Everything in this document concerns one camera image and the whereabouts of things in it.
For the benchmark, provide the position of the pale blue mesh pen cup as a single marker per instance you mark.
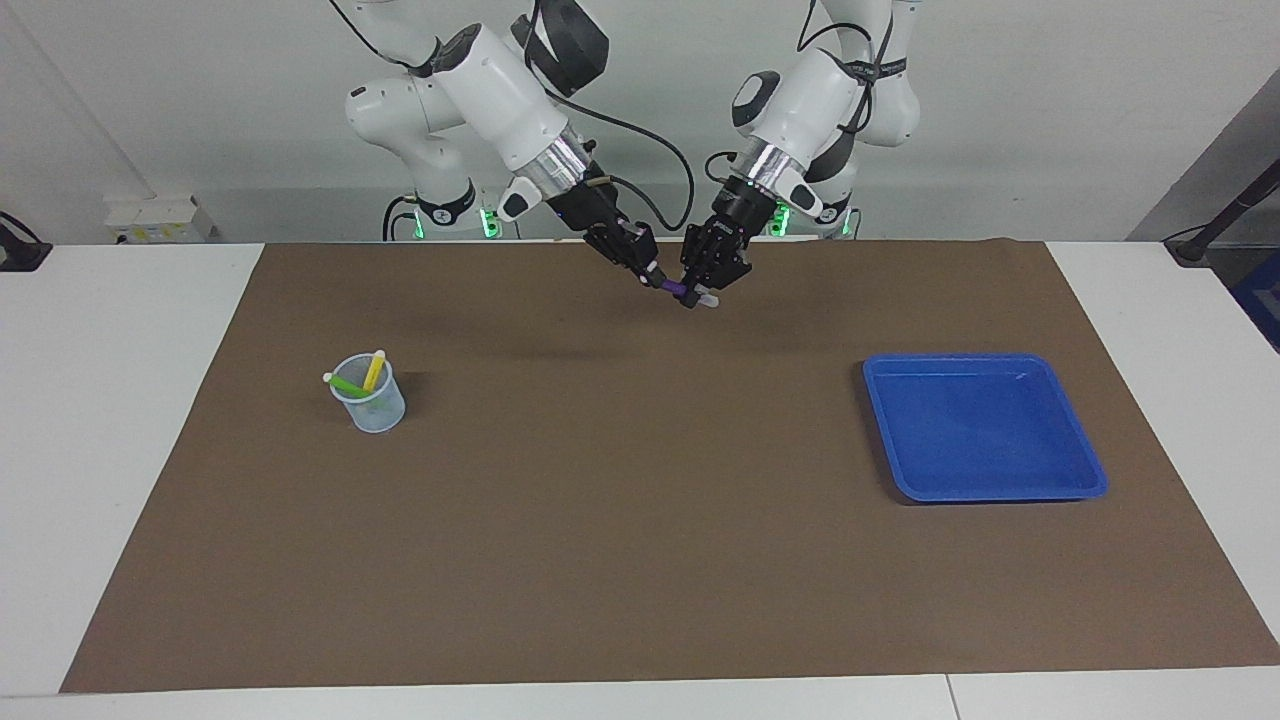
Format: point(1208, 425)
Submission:
point(382, 415)

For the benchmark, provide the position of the white base connector box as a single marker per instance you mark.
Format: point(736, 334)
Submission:
point(778, 222)
point(489, 220)

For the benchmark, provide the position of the blue box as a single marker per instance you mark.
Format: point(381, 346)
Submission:
point(1262, 300)

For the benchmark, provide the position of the white power strip box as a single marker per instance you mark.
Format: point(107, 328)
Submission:
point(155, 215)

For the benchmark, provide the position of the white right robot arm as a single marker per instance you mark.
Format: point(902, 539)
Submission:
point(500, 90)

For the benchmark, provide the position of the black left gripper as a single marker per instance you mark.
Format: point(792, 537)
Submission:
point(738, 215)

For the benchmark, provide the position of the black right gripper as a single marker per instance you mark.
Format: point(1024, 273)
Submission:
point(590, 210)

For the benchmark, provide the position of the purple pen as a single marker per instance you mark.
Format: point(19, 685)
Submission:
point(672, 288)

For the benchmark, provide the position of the black stand leg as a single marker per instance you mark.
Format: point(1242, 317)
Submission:
point(1235, 205)

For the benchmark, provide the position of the blue plastic tray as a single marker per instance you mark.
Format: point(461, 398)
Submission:
point(990, 440)

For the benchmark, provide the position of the black table clamp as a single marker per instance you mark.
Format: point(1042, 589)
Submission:
point(20, 250)

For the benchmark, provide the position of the yellow pen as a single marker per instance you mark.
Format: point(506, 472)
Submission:
point(373, 370)

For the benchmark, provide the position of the green pen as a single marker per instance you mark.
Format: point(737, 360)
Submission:
point(345, 384)

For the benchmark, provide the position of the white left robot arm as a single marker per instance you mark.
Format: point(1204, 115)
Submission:
point(800, 110)

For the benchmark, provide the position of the brown table mat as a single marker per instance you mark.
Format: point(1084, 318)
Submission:
point(640, 500)

